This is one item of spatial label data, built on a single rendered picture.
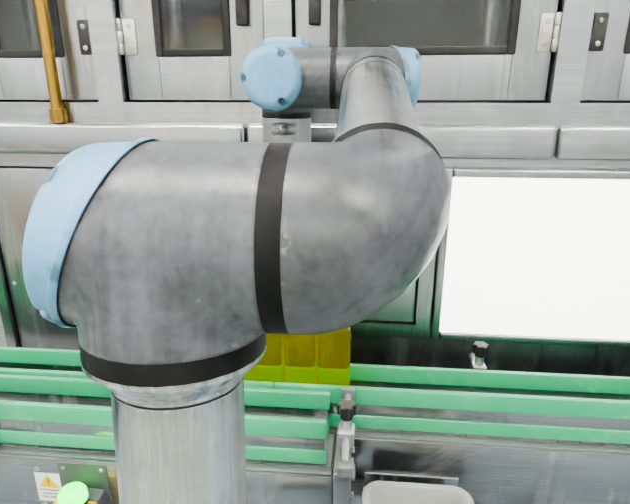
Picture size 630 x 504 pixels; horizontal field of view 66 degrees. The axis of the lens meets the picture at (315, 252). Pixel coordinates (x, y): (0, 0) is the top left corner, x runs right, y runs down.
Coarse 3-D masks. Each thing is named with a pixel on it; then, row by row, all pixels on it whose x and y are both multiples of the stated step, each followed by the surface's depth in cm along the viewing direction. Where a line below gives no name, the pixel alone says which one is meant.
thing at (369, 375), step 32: (0, 352) 97; (32, 352) 96; (64, 352) 96; (352, 384) 92; (384, 384) 92; (416, 384) 91; (448, 384) 90; (480, 384) 89; (512, 384) 89; (544, 384) 88; (576, 384) 88; (608, 384) 87
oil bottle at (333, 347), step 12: (324, 336) 83; (336, 336) 83; (348, 336) 83; (324, 348) 84; (336, 348) 83; (348, 348) 83; (324, 360) 84; (336, 360) 84; (348, 360) 84; (324, 372) 85; (336, 372) 85; (348, 372) 85; (336, 384) 86; (348, 384) 86
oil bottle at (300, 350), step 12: (288, 336) 83; (300, 336) 83; (312, 336) 82; (288, 348) 84; (300, 348) 83; (312, 348) 83; (288, 360) 84; (300, 360) 84; (312, 360) 84; (288, 372) 85; (300, 372) 85; (312, 372) 85
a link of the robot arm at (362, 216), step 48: (336, 48) 60; (384, 48) 60; (336, 96) 60; (384, 96) 42; (336, 144) 28; (384, 144) 29; (432, 144) 34; (288, 192) 25; (336, 192) 25; (384, 192) 26; (432, 192) 29; (288, 240) 24; (336, 240) 24; (384, 240) 25; (432, 240) 29; (288, 288) 25; (336, 288) 25; (384, 288) 27
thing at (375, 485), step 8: (368, 488) 79; (376, 488) 79; (384, 488) 79; (392, 488) 79; (400, 488) 79; (408, 488) 79; (416, 488) 79; (424, 488) 79; (432, 488) 79; (440, 488) 79; (448, 488) 79; (456, 488) 79; (368, 496) 77; (376, 496) 80; (384, 496) 80; (392, 496) 79; (400, 496) 79; (408, 496) 79; (416, 496) 79; (424, 496) 79; (432, 496) 79; (440, 496) 79; (448, 496) 79; (456, 496) 78; (464, 496) 77
